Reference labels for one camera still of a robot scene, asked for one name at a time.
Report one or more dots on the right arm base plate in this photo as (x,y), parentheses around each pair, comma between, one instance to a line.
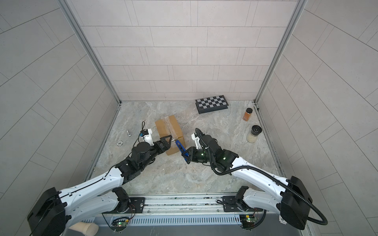
(230,205)

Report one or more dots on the black white chessboard box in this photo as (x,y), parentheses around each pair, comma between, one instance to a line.
(210,104)

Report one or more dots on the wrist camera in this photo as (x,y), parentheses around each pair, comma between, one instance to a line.
(146,135)
(196,139)

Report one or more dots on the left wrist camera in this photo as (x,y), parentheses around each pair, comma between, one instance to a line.
(146,135)

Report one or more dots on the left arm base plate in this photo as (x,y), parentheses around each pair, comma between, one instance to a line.
(133,205)

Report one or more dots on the blue utility knife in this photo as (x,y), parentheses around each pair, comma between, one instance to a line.
(183,151)

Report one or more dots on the wooden handle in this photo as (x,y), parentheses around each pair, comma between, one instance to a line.
(87,229)

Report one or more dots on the orange spice bottle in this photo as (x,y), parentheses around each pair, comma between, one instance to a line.
(247,114)

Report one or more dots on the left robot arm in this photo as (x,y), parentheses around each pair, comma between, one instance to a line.
(56,210)

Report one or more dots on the brown cardboard express box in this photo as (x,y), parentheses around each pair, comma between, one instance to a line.
(170,126)

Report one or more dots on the right green circuit board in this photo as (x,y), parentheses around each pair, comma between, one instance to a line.
(247,221)

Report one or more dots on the left green circuit board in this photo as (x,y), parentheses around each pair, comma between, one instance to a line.
(121,222)

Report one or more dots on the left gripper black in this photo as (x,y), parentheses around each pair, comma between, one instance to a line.
(163,144)

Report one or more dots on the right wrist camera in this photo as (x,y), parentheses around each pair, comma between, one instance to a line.
(196,139)

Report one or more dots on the white spice jar black lid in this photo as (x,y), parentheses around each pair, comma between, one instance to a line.
(254,133)

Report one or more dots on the aluminium mounting rail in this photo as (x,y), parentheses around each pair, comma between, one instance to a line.
(186,204)

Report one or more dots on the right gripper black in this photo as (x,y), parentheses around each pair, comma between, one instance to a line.
(192,152)

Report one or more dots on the green circuit board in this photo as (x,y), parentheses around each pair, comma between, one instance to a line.
(121,222)
(247,221)

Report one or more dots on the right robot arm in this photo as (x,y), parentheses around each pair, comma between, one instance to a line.
(287,197)

